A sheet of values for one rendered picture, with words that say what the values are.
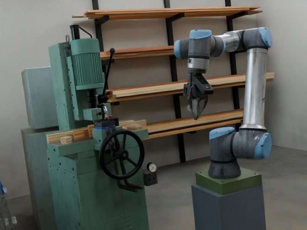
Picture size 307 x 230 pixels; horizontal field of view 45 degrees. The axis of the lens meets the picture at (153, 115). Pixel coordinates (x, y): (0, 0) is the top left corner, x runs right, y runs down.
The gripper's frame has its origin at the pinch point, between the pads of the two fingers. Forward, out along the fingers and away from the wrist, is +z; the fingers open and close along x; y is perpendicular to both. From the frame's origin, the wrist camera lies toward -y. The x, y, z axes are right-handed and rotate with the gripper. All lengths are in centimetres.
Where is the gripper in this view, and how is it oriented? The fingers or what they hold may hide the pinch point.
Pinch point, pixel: (196, 117)
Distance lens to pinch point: 158.5
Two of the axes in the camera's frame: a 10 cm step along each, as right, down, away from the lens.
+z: -0.6, 9.9, 0.9
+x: -9.2, -0.2, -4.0
